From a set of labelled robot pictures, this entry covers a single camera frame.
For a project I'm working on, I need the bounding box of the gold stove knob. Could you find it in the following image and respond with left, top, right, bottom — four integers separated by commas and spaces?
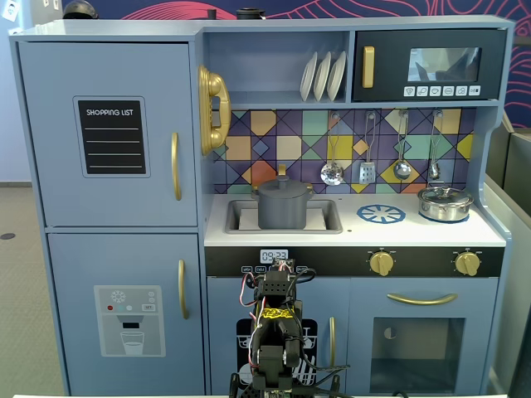
368, 250, 395, 277
455, 251, 482, 277

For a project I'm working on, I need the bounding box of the gray desk divider panel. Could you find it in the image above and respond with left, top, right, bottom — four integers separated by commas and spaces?
483, 173, 531, 398

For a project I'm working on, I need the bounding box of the blue toy kitchen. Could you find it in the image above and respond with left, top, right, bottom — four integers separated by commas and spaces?
8, 15, 515, 397

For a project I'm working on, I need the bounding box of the digital clock display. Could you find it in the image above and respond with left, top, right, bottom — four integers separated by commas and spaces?
260, 249, 289, 265

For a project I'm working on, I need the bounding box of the blue fridge door with dispenser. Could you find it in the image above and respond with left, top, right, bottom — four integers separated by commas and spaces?
46, 232, 207, 396

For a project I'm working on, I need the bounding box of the gray water dispenser panel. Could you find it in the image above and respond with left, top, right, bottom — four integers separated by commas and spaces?
93, 284, 166, 357

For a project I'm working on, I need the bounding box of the stainless steel pot with lid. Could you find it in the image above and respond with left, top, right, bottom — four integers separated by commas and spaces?
417, 185, 475, 222

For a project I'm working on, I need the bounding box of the gray toy sink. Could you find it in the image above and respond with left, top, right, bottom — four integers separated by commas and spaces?
225, 198, 344, 235

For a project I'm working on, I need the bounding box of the black dome object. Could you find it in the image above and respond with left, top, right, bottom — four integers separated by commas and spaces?
61, 0, 100, 20

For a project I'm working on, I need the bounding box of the gray pot lid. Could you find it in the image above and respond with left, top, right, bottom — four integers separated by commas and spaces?
256, 174, 313, 200

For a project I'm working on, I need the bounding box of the blue dishwasher door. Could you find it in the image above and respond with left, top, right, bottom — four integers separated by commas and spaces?
206, 276, 350, 395

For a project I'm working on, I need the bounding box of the gold oven door handle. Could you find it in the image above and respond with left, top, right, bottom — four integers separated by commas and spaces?
387, 293, 459, 306

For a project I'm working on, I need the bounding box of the black power cable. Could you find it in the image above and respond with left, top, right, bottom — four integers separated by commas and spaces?
298, 360, 352, 393

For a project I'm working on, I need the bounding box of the metal slotted spatula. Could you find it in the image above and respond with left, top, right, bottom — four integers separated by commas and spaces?
358, 110, 378, 185

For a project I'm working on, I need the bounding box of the gray toy pot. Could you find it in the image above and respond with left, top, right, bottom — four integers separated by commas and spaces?
251, 188, 314, 231

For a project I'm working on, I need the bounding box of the gold microwave handle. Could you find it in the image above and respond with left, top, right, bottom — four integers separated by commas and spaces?
362, 46, 375, 89

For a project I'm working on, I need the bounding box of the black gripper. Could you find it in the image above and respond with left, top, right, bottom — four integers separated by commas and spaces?
267, 268, 298, 284

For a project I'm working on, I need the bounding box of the metal ladle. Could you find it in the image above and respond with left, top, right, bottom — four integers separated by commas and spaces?
392, 109, 412, 181

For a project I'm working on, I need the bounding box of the black shopping list board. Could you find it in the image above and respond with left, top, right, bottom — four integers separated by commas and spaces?
72, 95, 151, 178

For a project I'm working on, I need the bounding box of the black microwave door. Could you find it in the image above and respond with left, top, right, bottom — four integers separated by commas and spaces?
352, 28, 508, 103

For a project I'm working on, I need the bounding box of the blue fridge door with chalkboard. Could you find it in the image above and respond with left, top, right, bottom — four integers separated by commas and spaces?
17, 41, 198, 228

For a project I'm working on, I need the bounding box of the gold toy telephone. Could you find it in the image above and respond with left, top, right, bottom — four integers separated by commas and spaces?
197, 65, 231, 157

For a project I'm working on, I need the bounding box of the white toy plate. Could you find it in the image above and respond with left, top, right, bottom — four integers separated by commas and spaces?
300, 51, 319, 103
313, 51, 333, 103
326, 51, 348, 102

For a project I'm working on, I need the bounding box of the black camera cable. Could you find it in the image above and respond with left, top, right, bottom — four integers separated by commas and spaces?
285, 267, 317, 310

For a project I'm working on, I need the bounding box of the gold fridge door handle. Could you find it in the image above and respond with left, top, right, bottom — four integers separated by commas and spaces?
171, 132, 183, 201
178, 259, 190, 320

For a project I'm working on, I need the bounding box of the blue oven door with window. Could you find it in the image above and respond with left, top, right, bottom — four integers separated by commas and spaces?
348, 277, 499, 395

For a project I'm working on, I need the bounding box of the metal skimmer spoon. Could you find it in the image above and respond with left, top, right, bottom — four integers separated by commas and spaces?
319, 111, 345, 187

